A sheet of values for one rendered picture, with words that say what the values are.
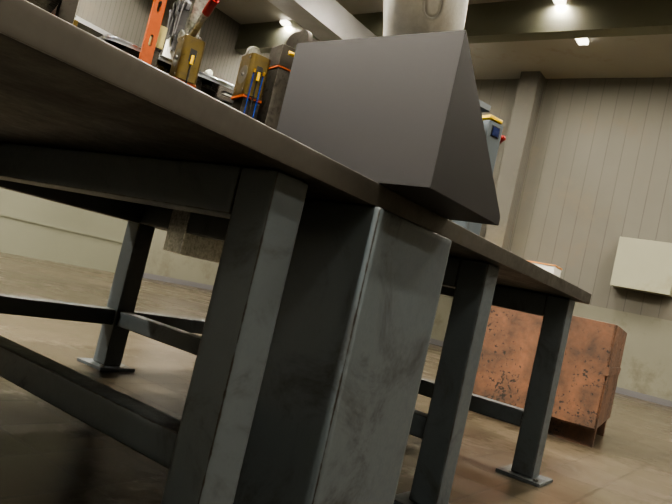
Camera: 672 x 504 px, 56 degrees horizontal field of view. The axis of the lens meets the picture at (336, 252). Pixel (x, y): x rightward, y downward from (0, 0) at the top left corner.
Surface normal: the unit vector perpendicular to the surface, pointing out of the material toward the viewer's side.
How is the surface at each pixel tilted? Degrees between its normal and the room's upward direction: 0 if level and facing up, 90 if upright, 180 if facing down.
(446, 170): 90
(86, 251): 90
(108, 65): 90
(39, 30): 90
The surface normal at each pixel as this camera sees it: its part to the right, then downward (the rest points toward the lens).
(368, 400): 0.79, 0.15
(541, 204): -0.57, -0.18
